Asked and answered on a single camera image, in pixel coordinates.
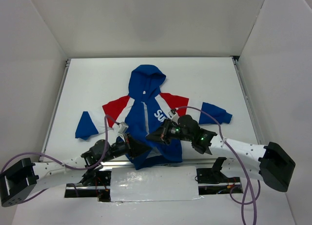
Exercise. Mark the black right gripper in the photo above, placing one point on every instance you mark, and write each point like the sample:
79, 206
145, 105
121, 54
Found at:
165, 131

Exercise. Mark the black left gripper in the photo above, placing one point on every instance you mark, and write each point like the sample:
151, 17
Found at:
129, 143

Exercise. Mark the blue red white hooded jacket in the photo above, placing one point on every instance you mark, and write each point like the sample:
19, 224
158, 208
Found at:
143, 110

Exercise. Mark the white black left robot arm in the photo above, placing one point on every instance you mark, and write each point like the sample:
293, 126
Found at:
26, 177

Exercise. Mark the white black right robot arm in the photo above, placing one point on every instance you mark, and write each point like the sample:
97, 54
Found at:
268, 163

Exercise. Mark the white foil-edged panel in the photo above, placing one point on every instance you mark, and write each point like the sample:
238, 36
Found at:
154, 184

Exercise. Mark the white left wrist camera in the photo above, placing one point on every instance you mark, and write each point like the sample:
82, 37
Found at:
122, 128

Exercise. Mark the aluminium table frame rail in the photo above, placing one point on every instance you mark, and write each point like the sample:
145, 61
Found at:
99, 92

